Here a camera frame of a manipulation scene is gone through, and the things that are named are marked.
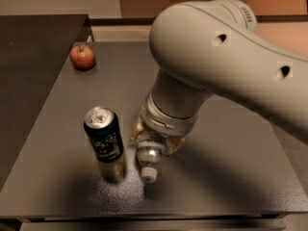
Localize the red apple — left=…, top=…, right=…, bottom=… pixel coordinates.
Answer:
left=69, top=44, right=96, bottom=70

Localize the clear plastic water bottle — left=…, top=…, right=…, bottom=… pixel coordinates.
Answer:
left=136, top=137, right=166, bottom=184

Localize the dark side table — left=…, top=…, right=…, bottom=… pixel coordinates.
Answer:
left=0, top=14, right=92, bottom=189

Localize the dark blue pepsi can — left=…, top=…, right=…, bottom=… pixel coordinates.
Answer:
left=84, top=106, right=124, bottom=163

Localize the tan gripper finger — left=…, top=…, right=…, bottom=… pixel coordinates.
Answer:
left=165, top=136, right=185, bottom=156
left=129, top=114, right=150, bottom=145

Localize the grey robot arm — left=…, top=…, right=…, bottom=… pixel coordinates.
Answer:
left=130, top=0, right=308, bottom=154

